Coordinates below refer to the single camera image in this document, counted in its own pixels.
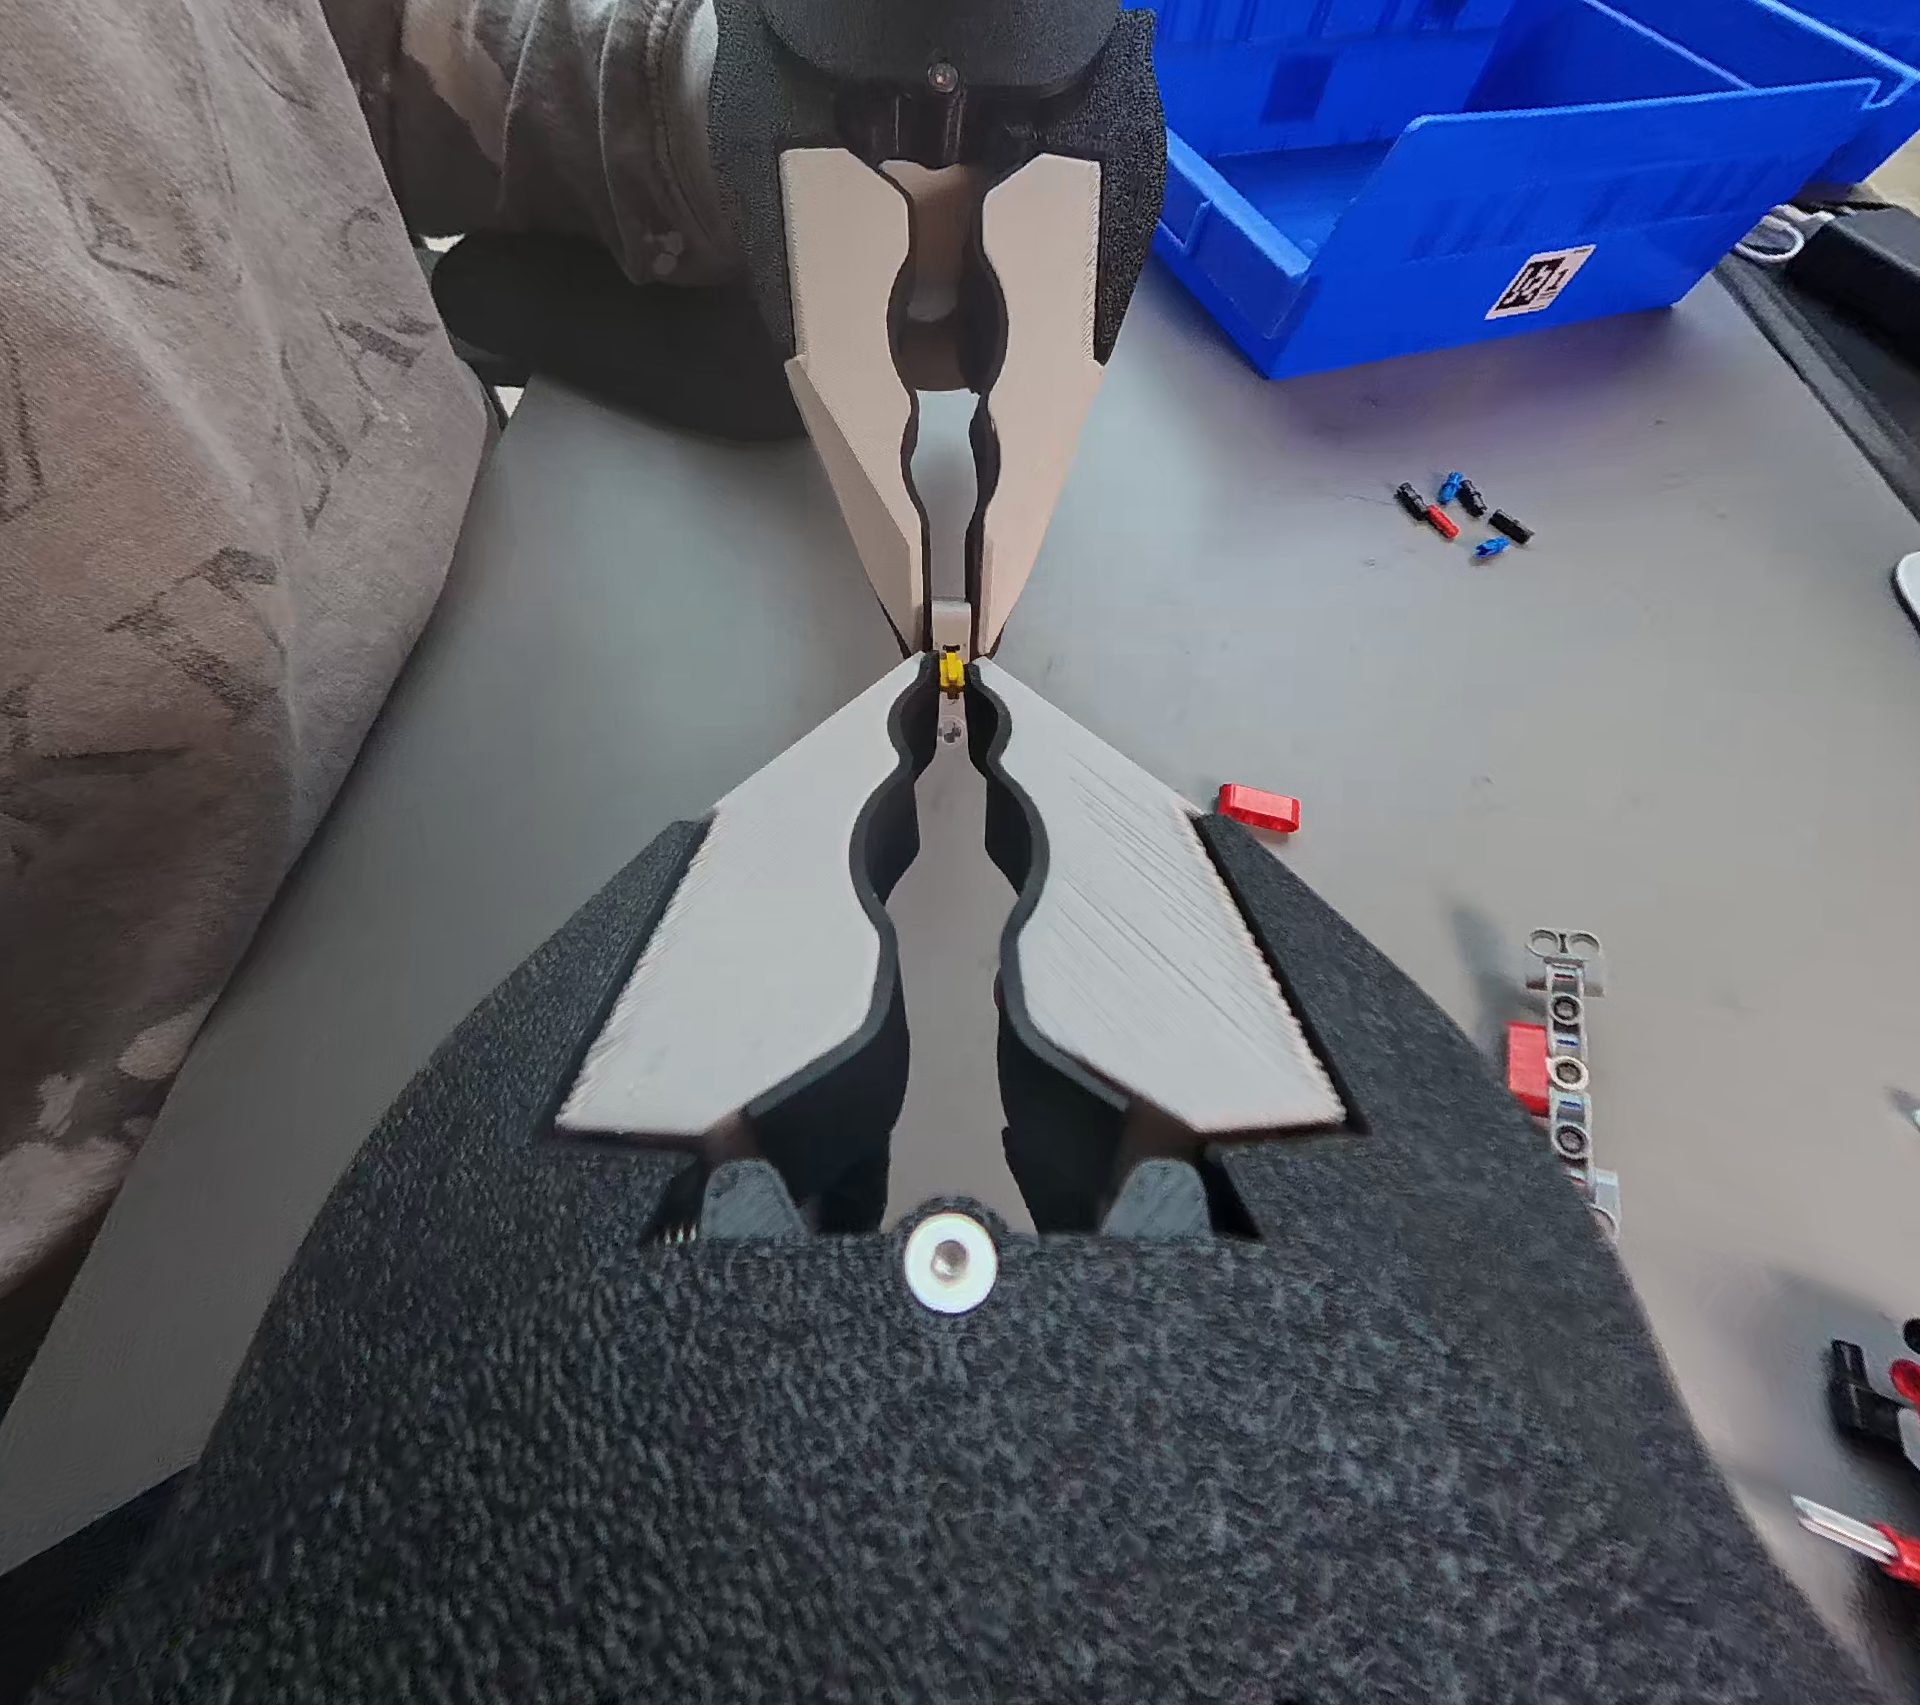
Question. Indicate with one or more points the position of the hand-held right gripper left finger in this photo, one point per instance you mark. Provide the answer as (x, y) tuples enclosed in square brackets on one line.
[(721, 970)]

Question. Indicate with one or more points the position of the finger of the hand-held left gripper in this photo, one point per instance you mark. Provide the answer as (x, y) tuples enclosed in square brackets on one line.
[(1050, 310), (841, 295)]

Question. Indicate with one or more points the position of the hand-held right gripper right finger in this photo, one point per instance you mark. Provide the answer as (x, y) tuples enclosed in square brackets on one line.
[(1171, 970)]

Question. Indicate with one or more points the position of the small grey plastic bush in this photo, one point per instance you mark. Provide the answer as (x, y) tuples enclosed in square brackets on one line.
[(948, 619)]

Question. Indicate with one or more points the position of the yellow plastic axle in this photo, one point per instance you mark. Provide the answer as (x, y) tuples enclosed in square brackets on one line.
[(950, 673)]

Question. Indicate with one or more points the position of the person's left forearm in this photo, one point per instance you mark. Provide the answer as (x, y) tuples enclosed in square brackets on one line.
[(571, 54)]

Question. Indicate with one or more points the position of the grey desk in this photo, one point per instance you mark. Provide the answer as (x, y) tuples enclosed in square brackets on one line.
[(674, 564)]

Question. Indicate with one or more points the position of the loose red brick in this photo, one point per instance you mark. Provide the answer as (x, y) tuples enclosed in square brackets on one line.
[(1257, 809)]

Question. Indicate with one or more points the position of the black chair armrest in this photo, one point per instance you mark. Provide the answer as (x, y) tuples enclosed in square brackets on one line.
[(600, 340)]

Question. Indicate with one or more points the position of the grey beam assembly with red brick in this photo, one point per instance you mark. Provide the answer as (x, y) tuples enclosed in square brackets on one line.
[(1569, 1060)]

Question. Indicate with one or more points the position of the cluster of small plastic pins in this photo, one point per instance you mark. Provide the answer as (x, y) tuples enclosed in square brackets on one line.
[(1440, 521)]

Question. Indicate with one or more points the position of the blue plastic bin with tag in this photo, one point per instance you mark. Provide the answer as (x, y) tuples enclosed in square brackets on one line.
[(1574, 221)]

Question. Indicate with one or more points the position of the person's grey patterned hoodie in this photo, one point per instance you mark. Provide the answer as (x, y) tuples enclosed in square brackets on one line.
[(180, 534)]

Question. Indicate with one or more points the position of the black power adapter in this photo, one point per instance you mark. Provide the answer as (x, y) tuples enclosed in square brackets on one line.
[(1869, 272)]

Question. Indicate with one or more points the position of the white round object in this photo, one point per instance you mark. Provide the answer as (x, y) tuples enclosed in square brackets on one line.
[(1909, 586)]

